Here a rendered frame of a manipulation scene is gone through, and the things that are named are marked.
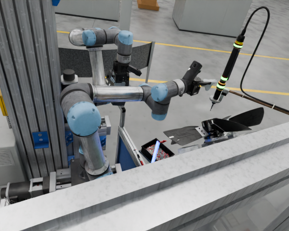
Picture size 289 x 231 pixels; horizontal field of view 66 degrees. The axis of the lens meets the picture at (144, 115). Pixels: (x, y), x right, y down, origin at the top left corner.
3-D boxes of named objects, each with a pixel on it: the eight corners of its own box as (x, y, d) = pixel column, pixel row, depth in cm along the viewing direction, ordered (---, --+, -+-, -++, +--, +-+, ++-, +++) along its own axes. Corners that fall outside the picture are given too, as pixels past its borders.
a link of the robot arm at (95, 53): (90, 105, 168) (78, 29, 153) (108, 101, 176) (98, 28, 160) (96, 108, 159) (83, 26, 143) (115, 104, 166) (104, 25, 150)
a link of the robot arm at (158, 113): (157, 107, 118) (161, 89, 111) (169, 120, 111) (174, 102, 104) (144, 110, 114) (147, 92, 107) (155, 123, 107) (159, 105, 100)
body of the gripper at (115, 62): (111, 77, 129) (112, 58, 122) (125, 76, 133) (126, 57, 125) (115, 84, 124) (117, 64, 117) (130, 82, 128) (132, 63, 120)
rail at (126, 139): (173, 224, 142) (176, 218, 137) (168, 226, 141) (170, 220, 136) (121, 130, 202) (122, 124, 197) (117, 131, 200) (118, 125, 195)
